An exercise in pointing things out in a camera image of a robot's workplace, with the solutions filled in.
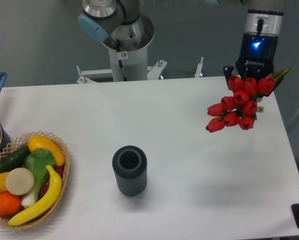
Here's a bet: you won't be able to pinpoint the red tulip bouquet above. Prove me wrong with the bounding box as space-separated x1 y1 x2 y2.
205 68 292 133

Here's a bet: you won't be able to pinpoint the green bok choy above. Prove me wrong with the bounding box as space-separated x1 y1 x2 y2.
21 148 56 208

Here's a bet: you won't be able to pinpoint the yellow banana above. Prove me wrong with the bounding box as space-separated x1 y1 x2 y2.
8 165 62 227

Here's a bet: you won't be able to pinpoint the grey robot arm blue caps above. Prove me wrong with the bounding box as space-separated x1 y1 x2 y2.
77 0 286 82

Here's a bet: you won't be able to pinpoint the green cucumber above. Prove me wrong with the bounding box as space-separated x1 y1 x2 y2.
0 145 31 174

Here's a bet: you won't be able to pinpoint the woven wicker basket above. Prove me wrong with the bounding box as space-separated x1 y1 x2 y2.
0 131 70 231

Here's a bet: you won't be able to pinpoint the yellow squash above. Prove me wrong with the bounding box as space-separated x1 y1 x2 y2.
28 135 65 167

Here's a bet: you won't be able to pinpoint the orange fruit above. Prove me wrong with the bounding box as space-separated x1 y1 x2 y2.
0 191 21 216

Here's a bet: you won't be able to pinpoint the dark grey ribbed vase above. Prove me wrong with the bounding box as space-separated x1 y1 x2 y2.
112 145 148 197

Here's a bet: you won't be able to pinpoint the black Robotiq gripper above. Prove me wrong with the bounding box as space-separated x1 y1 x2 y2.
223 32 279 82

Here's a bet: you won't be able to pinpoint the purple red vegetable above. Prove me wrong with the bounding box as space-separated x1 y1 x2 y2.
39 166 64 199

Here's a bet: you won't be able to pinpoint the beige round disc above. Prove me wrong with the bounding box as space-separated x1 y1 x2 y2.
5 167 34 196

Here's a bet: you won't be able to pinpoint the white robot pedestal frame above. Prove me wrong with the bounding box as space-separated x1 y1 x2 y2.
76 43 205 85

